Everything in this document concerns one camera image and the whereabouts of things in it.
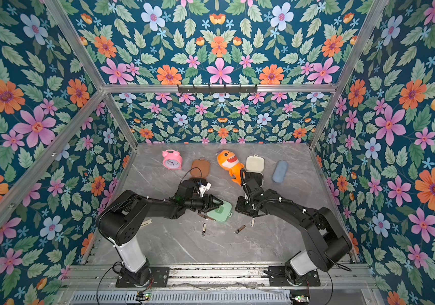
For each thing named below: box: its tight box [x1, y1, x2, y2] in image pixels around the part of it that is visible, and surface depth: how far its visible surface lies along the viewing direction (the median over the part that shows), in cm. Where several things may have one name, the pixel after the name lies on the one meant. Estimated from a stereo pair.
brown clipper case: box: [190, 158, 211, 178], surface depth 109 cm
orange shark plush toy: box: [215, 149, 245, 187], surface depth 104 cm
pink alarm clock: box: [162, 149, 183, 170], surface depth 104 cm
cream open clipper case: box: [244, 154, 266, 189], surface depth 111 cm
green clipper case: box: [206, 198, 233, 222], surface depth 90 cm
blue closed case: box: [271, 160, 289, 183], surface depth 107 cm
